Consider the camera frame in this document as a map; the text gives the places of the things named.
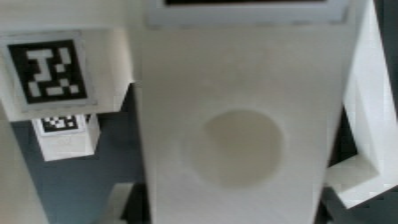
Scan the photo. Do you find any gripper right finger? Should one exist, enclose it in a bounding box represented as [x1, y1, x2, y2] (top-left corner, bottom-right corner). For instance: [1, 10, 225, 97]
[316, 203, 332, 224]

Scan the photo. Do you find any white chair leg block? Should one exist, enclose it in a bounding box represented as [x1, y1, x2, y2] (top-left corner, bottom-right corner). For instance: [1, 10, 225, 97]
[31, 114, 101, 161]

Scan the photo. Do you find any white chair back frame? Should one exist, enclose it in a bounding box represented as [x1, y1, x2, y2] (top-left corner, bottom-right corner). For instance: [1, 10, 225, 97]
[0, 0, 380, 224]

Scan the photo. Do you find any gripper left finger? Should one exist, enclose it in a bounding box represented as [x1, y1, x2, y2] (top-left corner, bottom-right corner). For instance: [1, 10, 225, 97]
[120, 183, 151, 224]

